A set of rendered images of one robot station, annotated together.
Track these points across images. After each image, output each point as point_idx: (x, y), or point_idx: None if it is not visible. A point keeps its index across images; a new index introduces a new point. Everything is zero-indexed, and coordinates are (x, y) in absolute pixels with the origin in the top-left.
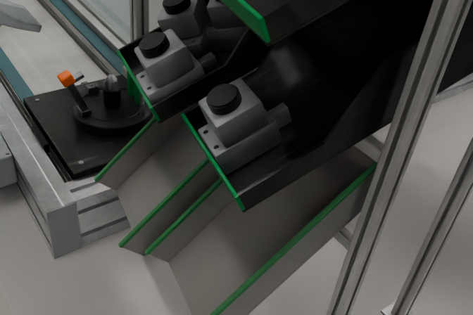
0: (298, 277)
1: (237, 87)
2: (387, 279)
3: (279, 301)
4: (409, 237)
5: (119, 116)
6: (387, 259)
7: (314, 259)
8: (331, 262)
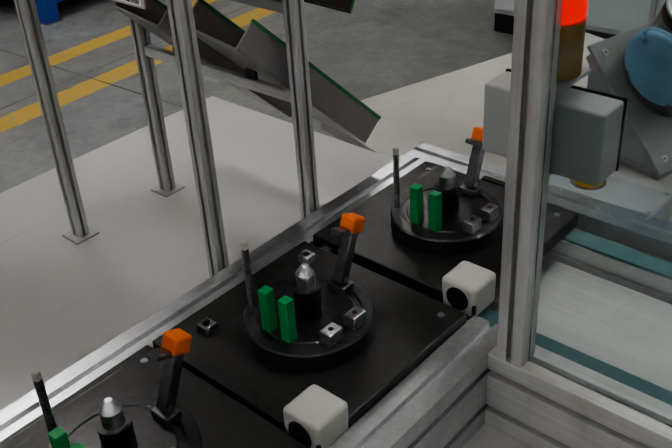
0: (180, 238)
1: None
2: (81, 257)
3: (199, 219)
4: (34, 304)
5: (424, 198)
6: (74, 275)
7: (162, 255)
8: (142, 257)
